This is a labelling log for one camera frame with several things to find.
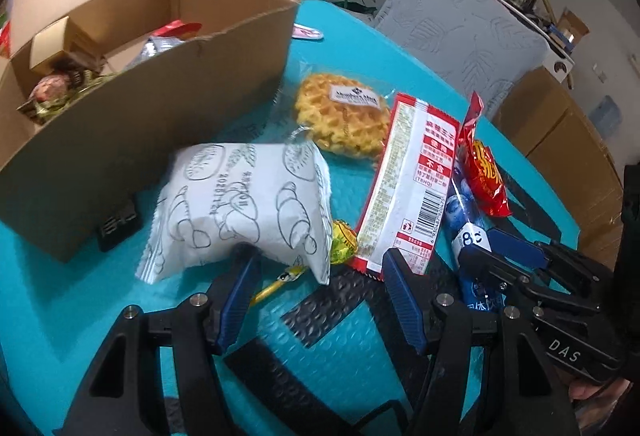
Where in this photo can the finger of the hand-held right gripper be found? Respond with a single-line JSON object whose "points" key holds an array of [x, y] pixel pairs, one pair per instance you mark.
{"points": [[490, 266], [515, 247]]}

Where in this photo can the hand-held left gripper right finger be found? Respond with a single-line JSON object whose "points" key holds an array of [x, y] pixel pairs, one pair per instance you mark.
{"points": [[405, 306]]}

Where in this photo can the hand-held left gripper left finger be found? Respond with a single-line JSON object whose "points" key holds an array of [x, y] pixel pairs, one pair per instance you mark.
{"points": [[237, 301]]}

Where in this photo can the blue drink pouch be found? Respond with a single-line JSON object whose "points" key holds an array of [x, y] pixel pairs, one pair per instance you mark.
{"points": [[462, 226]]}

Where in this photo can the red yellow print snack packet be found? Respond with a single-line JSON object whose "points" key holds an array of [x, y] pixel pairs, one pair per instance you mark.
{"points": [[485, 166]]}

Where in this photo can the white croissant print packet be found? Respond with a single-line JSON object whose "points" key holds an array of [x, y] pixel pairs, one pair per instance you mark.
{"points": [[240, 201]]}

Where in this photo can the long red white packet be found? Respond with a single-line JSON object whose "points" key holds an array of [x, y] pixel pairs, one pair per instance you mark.
{"points": [[405, 181]]}

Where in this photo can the clear waffle packet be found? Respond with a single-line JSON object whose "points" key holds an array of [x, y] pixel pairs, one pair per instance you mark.
{"points": [[340, 121]]}

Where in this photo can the silver foil packet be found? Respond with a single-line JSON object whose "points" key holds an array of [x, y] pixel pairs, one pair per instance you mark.
{"points": [[160, 48]]}

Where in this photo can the orange red snack packet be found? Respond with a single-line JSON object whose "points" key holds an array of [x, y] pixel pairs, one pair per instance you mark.
{"points": [[175, 28]]}

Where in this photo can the green yellow candy packet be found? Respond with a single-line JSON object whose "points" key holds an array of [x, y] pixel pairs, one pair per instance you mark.
{"points": [[50, 88]]}

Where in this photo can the small gold box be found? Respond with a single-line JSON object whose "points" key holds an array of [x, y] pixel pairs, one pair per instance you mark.
{"points": [[50, 48]]}

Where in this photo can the person's right hand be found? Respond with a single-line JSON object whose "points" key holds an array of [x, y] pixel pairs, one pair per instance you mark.
{"points": [[595, 390]]}

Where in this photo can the yellow stick packet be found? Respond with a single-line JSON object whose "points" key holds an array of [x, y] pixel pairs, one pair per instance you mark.
{"points": [[280, 280]]}

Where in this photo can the small yellow candy packet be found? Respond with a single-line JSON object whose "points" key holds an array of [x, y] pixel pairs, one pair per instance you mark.
{"points": [[344, 241]]}

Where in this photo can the large brown cardboard box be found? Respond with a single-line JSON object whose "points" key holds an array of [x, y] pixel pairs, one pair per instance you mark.
{"points": [[560, 166]]}

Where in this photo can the white cabinet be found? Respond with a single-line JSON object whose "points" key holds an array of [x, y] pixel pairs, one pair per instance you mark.
{"points": [[560, 61]]}

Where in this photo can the small open cardboard box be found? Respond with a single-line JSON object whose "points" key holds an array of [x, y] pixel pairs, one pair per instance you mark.
{"points": [[570, 28]]}

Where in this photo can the large grey covered chair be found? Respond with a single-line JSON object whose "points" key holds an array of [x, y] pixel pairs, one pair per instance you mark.
{"points": [[460, 26]]}

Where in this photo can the pink flat packet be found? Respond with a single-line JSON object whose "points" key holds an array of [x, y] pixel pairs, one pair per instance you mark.
{"points": [[307, 32]]}

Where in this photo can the blue wall hanging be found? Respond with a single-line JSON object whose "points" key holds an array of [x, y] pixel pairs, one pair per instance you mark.
{"points": [[607, 116]]}

